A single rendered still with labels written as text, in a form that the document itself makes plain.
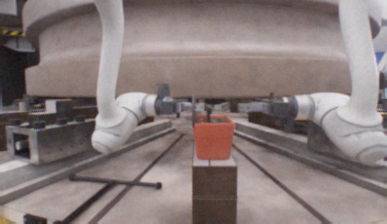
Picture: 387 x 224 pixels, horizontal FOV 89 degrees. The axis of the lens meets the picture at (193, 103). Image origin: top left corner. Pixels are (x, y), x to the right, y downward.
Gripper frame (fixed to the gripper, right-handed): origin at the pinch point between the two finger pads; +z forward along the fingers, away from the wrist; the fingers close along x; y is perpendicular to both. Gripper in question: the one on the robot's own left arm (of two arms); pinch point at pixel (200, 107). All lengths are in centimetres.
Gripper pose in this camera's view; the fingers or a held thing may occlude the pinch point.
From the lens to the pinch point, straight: 72.6
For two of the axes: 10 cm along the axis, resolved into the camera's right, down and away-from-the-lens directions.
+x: -3.9, 0.8, -9.2
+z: 9.2, 0.3, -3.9
